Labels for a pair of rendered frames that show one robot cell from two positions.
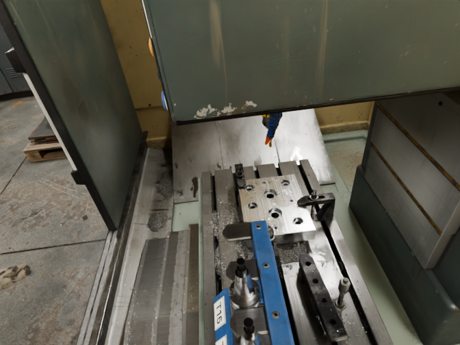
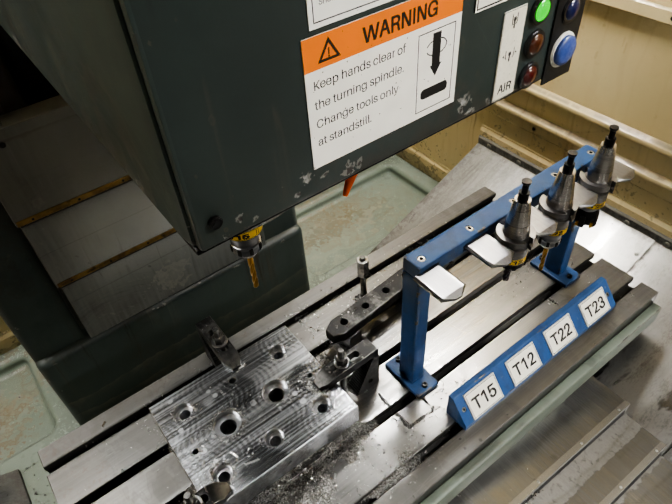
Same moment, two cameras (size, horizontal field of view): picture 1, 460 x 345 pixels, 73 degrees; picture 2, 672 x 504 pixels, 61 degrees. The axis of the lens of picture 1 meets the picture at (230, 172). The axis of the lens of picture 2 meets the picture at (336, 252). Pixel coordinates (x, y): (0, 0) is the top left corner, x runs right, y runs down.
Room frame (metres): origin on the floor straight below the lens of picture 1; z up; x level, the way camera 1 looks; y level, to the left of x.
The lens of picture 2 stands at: (0.95, 0.39, 1.87)
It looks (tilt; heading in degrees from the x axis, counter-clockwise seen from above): 44 degrees down; 236
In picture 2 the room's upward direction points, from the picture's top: 5 degrees counter-clockwise
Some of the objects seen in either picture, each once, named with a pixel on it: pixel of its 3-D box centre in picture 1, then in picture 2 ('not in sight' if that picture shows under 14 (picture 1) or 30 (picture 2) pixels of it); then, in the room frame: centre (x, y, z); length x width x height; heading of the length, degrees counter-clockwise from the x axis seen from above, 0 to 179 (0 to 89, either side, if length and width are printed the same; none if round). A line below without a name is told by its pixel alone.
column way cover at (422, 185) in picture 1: (411, 160); (151, 200); (0.74, -0.57, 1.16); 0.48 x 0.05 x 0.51; 0
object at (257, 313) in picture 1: (248, 322); (536, 222); (0.28, 0.00, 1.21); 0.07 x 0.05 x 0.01; 90
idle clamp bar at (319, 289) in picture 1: (318, 296); (376, 307); (0.46, -0.21, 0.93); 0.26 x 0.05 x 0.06; 5
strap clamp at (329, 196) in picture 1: (315, 204); (221, 350); (0.78, -0.29, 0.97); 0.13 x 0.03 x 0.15; 90
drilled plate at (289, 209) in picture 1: (272, 207); (254, 414); (0.80, -0.14, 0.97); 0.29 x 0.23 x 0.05; 0
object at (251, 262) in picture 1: (241, 271); (491, 252); (0.39, 0.00, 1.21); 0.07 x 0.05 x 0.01; 90
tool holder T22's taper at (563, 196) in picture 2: (250, 341); (563, 186); (0.22, 0.00, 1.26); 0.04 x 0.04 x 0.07
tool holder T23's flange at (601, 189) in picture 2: not in sight; (596, 182); (0.11, 0.00, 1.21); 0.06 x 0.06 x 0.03
